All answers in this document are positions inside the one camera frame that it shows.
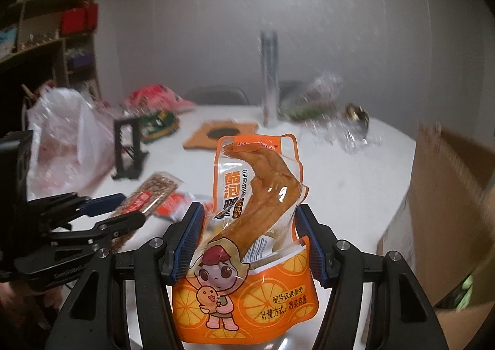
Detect wooden shelf unit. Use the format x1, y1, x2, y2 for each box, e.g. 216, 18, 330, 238
0, 0, 102, 111

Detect red nut bar packet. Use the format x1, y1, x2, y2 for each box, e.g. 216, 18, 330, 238
104, 173, 183, 254

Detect small red snack packet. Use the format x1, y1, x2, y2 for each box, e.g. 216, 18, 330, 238
155, 192, 194, 223

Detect crumpled clear plastic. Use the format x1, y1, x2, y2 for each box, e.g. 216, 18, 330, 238
305, 118, 372, 155

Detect black stand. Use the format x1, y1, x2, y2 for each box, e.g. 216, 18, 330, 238
113, 117, 151, 180

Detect grey chair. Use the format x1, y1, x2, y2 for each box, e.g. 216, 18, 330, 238
183, 87, 250, 106

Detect white red plastic bag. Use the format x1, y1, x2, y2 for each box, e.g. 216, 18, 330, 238
26, 88, 117, 200

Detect clear bag of greens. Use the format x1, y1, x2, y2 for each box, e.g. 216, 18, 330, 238
280, 73, 345, 122

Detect gold foil wrapper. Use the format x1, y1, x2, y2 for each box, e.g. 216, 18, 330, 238
345, 103, 370, 130

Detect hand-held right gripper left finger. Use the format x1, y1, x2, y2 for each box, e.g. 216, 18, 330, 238
46, 202, 205, 350

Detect cardboard box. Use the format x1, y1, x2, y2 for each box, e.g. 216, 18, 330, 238
377, 123, 495, 310

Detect orange wooden coaster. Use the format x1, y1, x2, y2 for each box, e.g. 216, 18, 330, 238
183, 120, 259, 149

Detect orange chicken foot packet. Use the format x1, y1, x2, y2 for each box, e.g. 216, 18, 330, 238
171, 134, 321, 344

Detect pink plastic bag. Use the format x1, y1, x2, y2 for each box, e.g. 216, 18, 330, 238
123, 84, 196, 114

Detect clear plastic film roll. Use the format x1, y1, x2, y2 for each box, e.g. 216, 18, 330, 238
260, 30, 280, 127

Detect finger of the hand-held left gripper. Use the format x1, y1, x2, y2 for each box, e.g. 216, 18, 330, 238
48, 211, 147, 248
27, 192, 126, 224

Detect red boxes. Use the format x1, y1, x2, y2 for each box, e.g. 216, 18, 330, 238
62, 3, 99, 34

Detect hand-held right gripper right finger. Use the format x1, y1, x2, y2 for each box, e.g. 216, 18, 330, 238
296, 204, 449, 350

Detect green snack bag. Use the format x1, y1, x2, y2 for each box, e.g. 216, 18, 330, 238
140, 110, 179, 142

